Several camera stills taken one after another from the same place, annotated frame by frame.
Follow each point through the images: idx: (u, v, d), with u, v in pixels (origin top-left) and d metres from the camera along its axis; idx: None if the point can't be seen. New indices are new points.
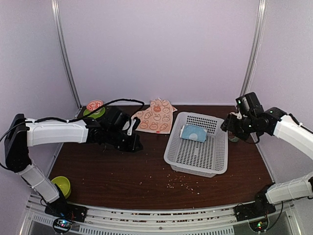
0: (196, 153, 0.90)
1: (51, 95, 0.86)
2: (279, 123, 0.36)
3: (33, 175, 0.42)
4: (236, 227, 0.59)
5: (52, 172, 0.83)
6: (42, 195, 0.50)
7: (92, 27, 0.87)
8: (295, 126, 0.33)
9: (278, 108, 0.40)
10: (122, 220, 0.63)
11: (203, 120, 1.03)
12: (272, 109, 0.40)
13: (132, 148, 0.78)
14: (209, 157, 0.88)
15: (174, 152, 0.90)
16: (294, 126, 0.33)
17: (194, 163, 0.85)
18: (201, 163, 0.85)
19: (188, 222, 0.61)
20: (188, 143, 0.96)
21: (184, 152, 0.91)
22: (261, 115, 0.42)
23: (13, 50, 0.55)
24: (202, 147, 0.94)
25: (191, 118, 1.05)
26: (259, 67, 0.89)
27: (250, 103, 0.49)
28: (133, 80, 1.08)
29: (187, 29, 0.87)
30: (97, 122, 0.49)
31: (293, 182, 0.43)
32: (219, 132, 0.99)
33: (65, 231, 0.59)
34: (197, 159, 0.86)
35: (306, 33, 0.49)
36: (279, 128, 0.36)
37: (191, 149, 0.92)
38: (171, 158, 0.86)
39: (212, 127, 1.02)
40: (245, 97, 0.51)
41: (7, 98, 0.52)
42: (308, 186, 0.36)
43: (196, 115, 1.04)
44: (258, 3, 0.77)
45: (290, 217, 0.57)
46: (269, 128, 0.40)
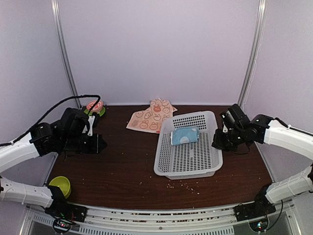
0: (192, 155, 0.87)
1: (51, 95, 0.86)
2: (269, 131, 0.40)
3: (13, 195, 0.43)
4: (236, 227, 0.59)
5: (52, 172, 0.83)
6: (38, 201, 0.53)
7: (91, 27, 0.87)
8: (284, 129, 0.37)
9: (263, 115, 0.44)
10: (122, 220, 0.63)
11: (190, 118, 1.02)
12: (258, 118, 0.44)
13: (96, 149, 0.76)
14: (207, 155, 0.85)
15: (168, 162, 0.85)
16: (282, 129, 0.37)
17: (191, 167, 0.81)
18: (198, 165, 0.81)
19: (187, 222, 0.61)
20: (182, 147, 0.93)
21: (179, 158, 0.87)
22: (250, 126, 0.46)
23: (14, 51, 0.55)
24: (196, 146, 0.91)
25: (180, 120, 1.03)
26: (258, 67, 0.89)
27: (236, 116, 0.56)
28: (132, 80, 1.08)
29: (187, 29, 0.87)
30: (49, 128, 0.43)
31: (291, 179, 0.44)
32: (210, 126, 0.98)
33: (65, 231, 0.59)
34: (194, 161, 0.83)
35: (306, 33, 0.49)
36: (269, 135, 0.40)
37: (186, 152, 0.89)
38: (167, 169, 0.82)
39: (201, 123, 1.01)
40: (229, 111, 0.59)
41: (7, 98, 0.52)
42: (308, 181, 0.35)
43: (181, 116, 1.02)
44: (258, 3, 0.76)
45: (290, 217, 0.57)
46: (258, 136, 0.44)
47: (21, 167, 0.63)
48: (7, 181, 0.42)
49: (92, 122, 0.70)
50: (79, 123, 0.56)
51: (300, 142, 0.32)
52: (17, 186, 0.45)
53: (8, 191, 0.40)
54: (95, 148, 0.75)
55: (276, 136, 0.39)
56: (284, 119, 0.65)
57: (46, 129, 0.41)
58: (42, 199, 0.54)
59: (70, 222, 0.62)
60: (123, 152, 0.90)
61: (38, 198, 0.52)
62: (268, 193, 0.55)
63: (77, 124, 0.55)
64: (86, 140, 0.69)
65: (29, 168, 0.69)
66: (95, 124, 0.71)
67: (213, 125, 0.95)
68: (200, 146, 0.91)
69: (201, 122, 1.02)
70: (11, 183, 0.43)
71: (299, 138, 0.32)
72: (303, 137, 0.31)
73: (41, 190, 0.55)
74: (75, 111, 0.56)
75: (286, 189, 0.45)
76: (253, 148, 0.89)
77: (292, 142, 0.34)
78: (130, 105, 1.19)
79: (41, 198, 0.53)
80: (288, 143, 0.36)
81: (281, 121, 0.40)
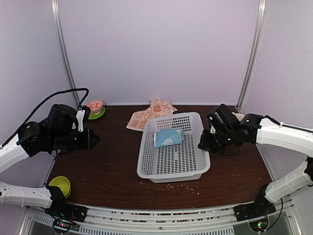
0: (177, 157, 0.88)
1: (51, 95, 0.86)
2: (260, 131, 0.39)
3: (12, 198, 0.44)
4: (236, 227, 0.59)
5: (52, 172, 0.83)
6: (38, 202, 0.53)
7: (91, 27, 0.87)
8: (278, 127, 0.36)
9: (253, 115, 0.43)
10: (122, 220, 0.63)
11: (175, 120, 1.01)
12: (249, 118, 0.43)
13: (88, 146, 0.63)
14: (191, 158, 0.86)
15: (151, 165, 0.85)
16: (276, 128, 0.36)
17: (175, 169, 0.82)
18: (182, 167, 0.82)
19: (187, 222, 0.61)
20: (167, 149, 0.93)
21: (163, 161, 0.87)
22: (239, 127, 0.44)
23: (14, 51, 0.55)
24: (180, 147, 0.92)
25: (165, 121, 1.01)
26: (258, 67, 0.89)
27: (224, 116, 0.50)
28: (132, 80, 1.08)
29: (186, 30, 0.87)
30: (36, 127, 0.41)
31: (288, 176, 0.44)
32: (195, 128, 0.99)
33: (65, 231, 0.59)
34: (178, 164, 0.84)
35: (306, 33, 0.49)
36: (261, 135, 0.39)
37: (170, 154, 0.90)
38: (151, 171, 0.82)
39: (186, 124, 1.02)
40: (215, 111, 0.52)
41: (7, 98, 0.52)
42: (306, 176, 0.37)
43: (165, 117, 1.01)
44: (258, 3, 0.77)
45: (291, 217, 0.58)
46: (251, 137, 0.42)
47: (21, 167, 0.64)
48: (5, 186, 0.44)
49: (83, 117, 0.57)
50: (67, 119, 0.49)
51: (299, 140, 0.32)
52: (16, 189, 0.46)
53: (6, 195, 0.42)
54: (87, 144, 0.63)
55: (268, 136, 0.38)
56: (284, 119, 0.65)
57: (33, 129, 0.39)
58: (41, 200, 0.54)
59: (69, 222, 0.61)
60: (123, 152, 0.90)
61: (36, 199, 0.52)
62: (266, 195, 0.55)
63: (64, 121, 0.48)
64: (77, 136, 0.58)
65: (29, 167, 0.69)
66: (86, 119, 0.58)
67: (198, 127, 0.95)
68: (185, 147, 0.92)
69: (186, 123, 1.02)
70: (10, 187, 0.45)
71: (299, 136, 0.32)
72: (301, 135, 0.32)
73: (39, 192, 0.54)
74: (62, 107, 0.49)
75: (284, 188, 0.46)
76: (253, 148, 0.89)
77: (291, 140, 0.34)
78: (130, 105, 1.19)
79: (40, 199, 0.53)
80: (283, 140, 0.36)
81: (272, 119, 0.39)
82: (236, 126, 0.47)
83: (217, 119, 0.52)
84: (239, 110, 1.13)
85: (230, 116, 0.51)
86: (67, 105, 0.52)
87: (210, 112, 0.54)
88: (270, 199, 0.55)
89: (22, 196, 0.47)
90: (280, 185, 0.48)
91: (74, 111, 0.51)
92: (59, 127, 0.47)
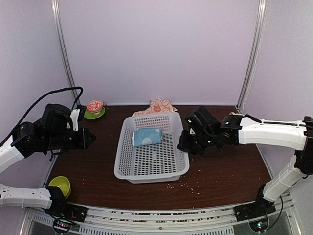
0: (155, 157, 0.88)
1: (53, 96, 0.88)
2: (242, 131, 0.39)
3: (12, 200, 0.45)
4: (236, 227, 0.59)
5: (52, 172, 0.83)
6: (38, 203, 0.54)
7: (91, 27, 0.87)
8: (258, 125, 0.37)
9: (232, 116, 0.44)
10: (122, 220, 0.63)
11: (155, 119, 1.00)
12: (229, 120, 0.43)
13: (84, 145, 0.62)
14: (169, 158, 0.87)
15: (129, 165, 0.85)
16: (257, 126, 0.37)
17: (153, 170, 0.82)
18: (159, 168, 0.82)
19: (187, 222, 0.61)
20: (146, 149, 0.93)
21: (141, 160, 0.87)
22: (220, 130, 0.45)
23: (14, 51, 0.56)
24: (160, 148, 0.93)
25: (146, 121, 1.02)
26: (258, 67, 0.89)
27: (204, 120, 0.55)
28: (132, 80, 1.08)
29: (186, 30, 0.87)
30: (31, 127, 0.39)
31: (280, 173, 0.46)
32: (174, 128, 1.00)
33: (65, 231, 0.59)
34: (156, 164, 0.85)
35: (306, 33, 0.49)
36: (243, 135, 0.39)
37: (149, 155, 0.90)
38: (128, 172, 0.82)
39: (167, 124, 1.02)
40: (194, 114, 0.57)
41: (7, 98, 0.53)
42: (296, 171, 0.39)
43: (145, 116, 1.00)
44: (258, 3, 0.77)
45: (291, 217, 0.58)
46: (233, 139, 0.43)
47: (21, 166, 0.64)
48: (5, 188, 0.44)
49: (78, 117, 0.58)
50: (61, 119, 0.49)
51: (284, 135, 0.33)
52: (15, 190, 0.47)
53: (6, 196, 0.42)
54: (82, 144, 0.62)
55: (249, 135, 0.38)
56: (284, 119, 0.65)
57: (27, 129, 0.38)
58: (40, 200, 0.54)
59: (69, 222, 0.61)
60: None
61: (35, 200, 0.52)
62: (265, 194, 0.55)
63: (59, 121, 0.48)
64: (72, 135, 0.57)
65: (29, 167, 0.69)
66: (80, 118, 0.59)
67: (178, 127, 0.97)
68: (163, 148, 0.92)
69: (166, 123, 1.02)
70: (9, 189, 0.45)
71: (281, 131, 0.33)
72: (285, 130, 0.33)
73: (38, 193, 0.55)
74: (56, 108, 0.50)
75: (280, 186, 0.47)
76: (253, 148, 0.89)
77: (275, 136, 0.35)
78: (130, 105, 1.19)
79: (39, 199, 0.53)
80: (268, 138, 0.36)
81: (253, 118, 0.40)
82: (217, 128, 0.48)
83: (196, 120, 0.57)
84: (239, 110, 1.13)
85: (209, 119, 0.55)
86: (61, 105, 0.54)
87: (188, 115, 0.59)
88: (269, 196, 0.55)
89: (21, 196, 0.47)
90: (278, 182, 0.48)
91: (67, 112, 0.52)
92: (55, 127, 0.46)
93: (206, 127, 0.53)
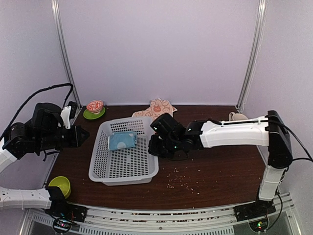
0: (128, 161, 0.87)
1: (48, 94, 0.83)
2: (205, 135, 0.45)
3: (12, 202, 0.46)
4: (236, 227, 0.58)
5: (52, 172, 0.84)
6: (37, 204, 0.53)
7: (91, 27, 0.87)
8: (218, 127, 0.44)
9: (193, 124, 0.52)
10: (122, 220, 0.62)
11: (129, 123, 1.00)
12: (190, 127, 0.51)
13: (78, 144, 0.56)
14: (143, 161, 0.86)
15: (104, 168, 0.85)
16: (216, 129, 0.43)
17: (126, 173, 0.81)
18: (133, 170, 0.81)
19: (187, 222, 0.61)
20: (120, 152, 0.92)
21: (115, 164, 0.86)
22: (184, 137, 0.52)
23: (14, 51, 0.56)
24: (134, 151, 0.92)
25: (122, 125, 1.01)
26: (258, 67, 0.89)
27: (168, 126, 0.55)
28: (132, 80, 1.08)
29: (186, 30, 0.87)
30: (22, 128, 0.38)
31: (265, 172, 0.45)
32: (148, 131, 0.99)
33: (65, 231, 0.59)
34: (128, 167, 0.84)
35: (306, 33, 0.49)
36: (206, 138, 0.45)
37: (123, 158, 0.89)
38: (102, 175, 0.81)
39: (141, 128, 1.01)
40: (160, 121, 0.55)
41: (7, 98, 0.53)
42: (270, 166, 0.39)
43: (119, 120, 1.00)
44: (258, 3, 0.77)
45: (290, 217, 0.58)
46: (197, 144, 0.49)
47: (21, 166, 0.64)
48: (4, 190, 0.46)
49: (69, 114, 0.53)
50: (51, 118, 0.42)
51: (245, 133, 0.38)
52: (15, 193, 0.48)
53: (4, 199, 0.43)
54: (76, 142, 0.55)
55: (212, 137, 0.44)
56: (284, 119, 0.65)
57: (18, 129, 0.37)
58: (40, 201, 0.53)
59: (69, 222, 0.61)
60: None
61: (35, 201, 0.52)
62: (259, 196, 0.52)
63: (48, 120, 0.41)
64: (64, 133, 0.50)
65: (29, 167, 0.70)
66: (72, 115, 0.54)
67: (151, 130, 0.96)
68: (138, 151, 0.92)
69: (140, 127, 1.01)
70: (8, 192, 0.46)
71: (242, 129, 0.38)
72: (247, 129, 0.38)
73: (38, 194, 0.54)
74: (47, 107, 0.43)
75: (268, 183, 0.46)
76: (253, 148, 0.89)
77: (234, 136, 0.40)
78: (130, 105, 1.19)
79: (39, 200, 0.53)
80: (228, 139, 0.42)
81: (213, 122, 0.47)
82: (181, 135, 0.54)
83: (162, 127, 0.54)
84: (239, 110, 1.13)
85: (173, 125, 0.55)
86: (53, 105, 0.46)
87: (153, 123, 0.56)
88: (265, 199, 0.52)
89: (20, 199, 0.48)
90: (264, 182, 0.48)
91: (57, 110, 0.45)
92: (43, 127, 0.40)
93: (170, 134, 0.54)
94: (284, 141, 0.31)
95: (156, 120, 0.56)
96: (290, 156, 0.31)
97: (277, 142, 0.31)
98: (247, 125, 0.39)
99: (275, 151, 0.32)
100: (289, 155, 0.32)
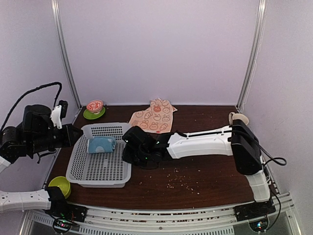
0: (106, 165, 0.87)
1: (48, 93, 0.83)
2: (172, 147, 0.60)
3: (11, 204, 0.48)
4: (236, 227, 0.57)
5: (52, 172, 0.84)
6: (37, 204, 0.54)
7: (91, 27, 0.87)
8: (185, 140, 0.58)
9: (161, 138, 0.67)
10: (122, 220, 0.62)
11: (109, 129, 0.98)
12: (159, 140, 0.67)
13: (71, 144, 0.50)
14: (120, 167, 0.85)
15: (81, 169, 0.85)
16: (182, 142, 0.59)
17: (101, 177, 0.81)
18: (109, 175, 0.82)
19: (187, 222, 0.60)
20: (97, 156, 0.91)
21: (93, 168, 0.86)
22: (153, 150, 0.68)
23: (14, 51, 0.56)
24: (111, 156, 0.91)
25: (101, 129, 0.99)
26: (258, 67, 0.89)
27: (140, 140, 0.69)
28: (132, 80, 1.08)
29: (186, 30, 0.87)
30: (14, 132, 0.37)
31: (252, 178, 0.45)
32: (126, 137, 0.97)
33: (65, 231, 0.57)
34: (105, 172, 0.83)
35: (306, 33, 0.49)
36: (174, 151, 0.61)
37: (100, 162, 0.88)
38: (79, 176, 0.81)
39: (119, 133, 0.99)
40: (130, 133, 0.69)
41: (7, 98, 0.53)
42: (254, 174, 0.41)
43: (100, 125, 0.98)
44: (258, 3, 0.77)
45: (291, 217, 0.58)
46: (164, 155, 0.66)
47: (21, 167, 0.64)
48: (3, 194, 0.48)
49: (60, 114, 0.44)
50: (40, 121, 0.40)
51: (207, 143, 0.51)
52: (14, 195, 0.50)
53: (4, 203, 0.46)
54: (68, 142, 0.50)
55: (177, 149, 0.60)
56: (284, 119, 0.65)
57: (10, 134, 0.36)
58: (39, 202, 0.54)
59: (69, 222, 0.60)
60: None
61: (34, 203, 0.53)
62: (256, 198, 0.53)
63: (37, 123, 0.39)
64: (56, 134, 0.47)
65: (30, 168, 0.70)
66: (63, 115, 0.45)
67: None
68: (115, 156, 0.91)
69: (119, 132, 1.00)
70: (8, 195, 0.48)
71: (203, 140, 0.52)
72: (212, 139, 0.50)
73: (37, 195, 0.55)
74: (35, 108, 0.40)
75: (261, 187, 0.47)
76: None
77: (196, 147, 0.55)
78: (130, 105, 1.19)
79: (38, 202, 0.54)
80: (190, 150, 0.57)
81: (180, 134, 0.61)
82: (151, 149, 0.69)
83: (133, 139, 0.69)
84: (239, 110, 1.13)
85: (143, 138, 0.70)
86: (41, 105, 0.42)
87: (125, 135, 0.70)
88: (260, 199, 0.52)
89: (19, 201, 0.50)
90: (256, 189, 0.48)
91: (47, 111, 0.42)
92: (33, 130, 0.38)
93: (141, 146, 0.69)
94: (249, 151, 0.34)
95: (127, 133, 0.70)
96: (256, 164, 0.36)
97: (242, 152, 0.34)
98: (211, 136, 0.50)
99: (244, 159, 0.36)
100: (256, 163, 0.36)
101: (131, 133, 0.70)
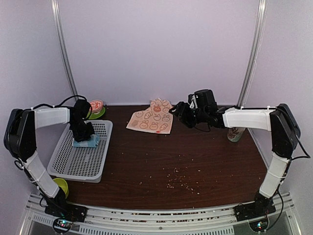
0: (85, 161, 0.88)
1: (47, 98, 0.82)
2: (228, 113, 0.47)
3: (37, 163, 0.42)
4: (236, 227, 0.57)
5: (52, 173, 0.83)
6: (45, 193, 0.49)
7: (90, 27, 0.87)
8: (234, 112, 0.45)
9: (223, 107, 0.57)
10: (122, 220, 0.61)
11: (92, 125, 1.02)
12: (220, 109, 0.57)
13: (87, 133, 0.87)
14: (98, 164, 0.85)
15: (64, 164, 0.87)
16: (234, 112, 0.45)
17: (79, 171, 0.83)
18: (86, 170, 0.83)
19: (187, 222, 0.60)
20: (80, 151, 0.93)
21: (73, 162, 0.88)
22: (212, 115, 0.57)
23: (13, 50, 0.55)
24: (93, 151, 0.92)
25: None
26: (258, 67, 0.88)
27: (207, 101, 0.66)
28: (132, 80, 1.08)
29: (186, 30, 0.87)
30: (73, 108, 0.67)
31: (275, 170, 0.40)
32: (108, 134, 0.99)
33: (65, 231, 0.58)
34: (83, 167, 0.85)
35: (306, 33, 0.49)
36: (227, 119, 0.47)
37: (80, 157, 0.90)
38: (61, 169, 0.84)
39: (102, 130, 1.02)
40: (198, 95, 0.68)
41: (5, 98, 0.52)
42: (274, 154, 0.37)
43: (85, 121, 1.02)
44: (258, 3, 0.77)
45: (290, 217, 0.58)
46: (219, 123, 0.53)
47: None
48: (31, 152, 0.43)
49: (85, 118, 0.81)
50: (86, 106, 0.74)
51: (257, 117, 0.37)
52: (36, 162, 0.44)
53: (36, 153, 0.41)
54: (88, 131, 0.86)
55: (233, 119, 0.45)
56: None
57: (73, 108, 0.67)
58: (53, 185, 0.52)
59: (70, 222, 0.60)
60: (123, 152, 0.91)
61: (50, 183, 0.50)
62: (260, 189, 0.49)
63: (84, 106, 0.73)
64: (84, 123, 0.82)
65: None
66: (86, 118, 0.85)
67: (109, 134, 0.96)
68: (97, 151, 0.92)
69: (102, 129, 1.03)
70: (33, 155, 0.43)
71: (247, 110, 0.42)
72: (256, 113, 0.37)
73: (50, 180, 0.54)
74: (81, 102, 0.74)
75: (277, 181, 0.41)
76: (253, 148, 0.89)
77: (246, 119, 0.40)
78: (130, 105, 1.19)
79: (50, 186, 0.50)
80: (241, 121, 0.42)
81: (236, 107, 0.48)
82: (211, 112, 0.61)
83: (202, 98, 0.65)
84: None
85: (210, 102, 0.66)
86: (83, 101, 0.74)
87: (198, 91, 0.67)
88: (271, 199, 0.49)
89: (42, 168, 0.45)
90: (272, 181, 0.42)
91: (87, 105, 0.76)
92: (85, 113, 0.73)
93: (205, 107, 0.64)
94: (283, 123, 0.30)
95: (201, 91, 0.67)
96: (289, 142, 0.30)
97: (276, 123, 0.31)
98: (255, 110, 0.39)
99: (277, 134, 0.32)
100: (290, 140, 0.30)
101: (204, 94, 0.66)
